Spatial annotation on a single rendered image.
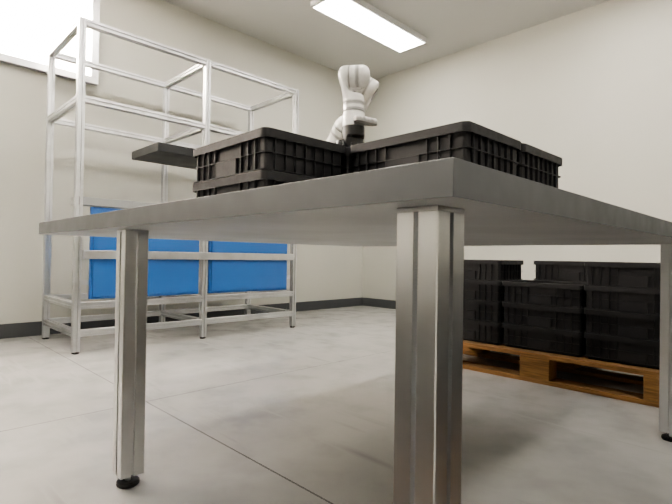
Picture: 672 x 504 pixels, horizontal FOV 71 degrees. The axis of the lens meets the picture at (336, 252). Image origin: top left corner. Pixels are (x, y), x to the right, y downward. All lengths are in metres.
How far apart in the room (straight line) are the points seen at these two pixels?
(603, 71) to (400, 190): 4.33
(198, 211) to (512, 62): 4.53
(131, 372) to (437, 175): 1.03
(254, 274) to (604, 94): 3.27
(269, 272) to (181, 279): 0.75
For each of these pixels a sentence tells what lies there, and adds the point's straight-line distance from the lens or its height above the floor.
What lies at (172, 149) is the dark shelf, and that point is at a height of 1.31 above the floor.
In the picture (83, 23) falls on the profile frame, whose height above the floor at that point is 1.96.
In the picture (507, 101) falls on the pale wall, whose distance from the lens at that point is 5.06.
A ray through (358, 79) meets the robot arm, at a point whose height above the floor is 1.17.
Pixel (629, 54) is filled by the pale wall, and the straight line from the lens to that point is 4.79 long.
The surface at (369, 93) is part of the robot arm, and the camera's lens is 1.92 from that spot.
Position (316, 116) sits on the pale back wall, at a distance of 5.52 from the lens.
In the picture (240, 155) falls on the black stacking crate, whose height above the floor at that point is 0.87.
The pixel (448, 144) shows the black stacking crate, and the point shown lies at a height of 0.88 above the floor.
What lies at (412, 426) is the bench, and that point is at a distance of 0.60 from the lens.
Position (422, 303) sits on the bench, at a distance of 0.56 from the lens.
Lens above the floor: 0.60
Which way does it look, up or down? 1 degrees up
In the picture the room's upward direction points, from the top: 1 degrees clockwise
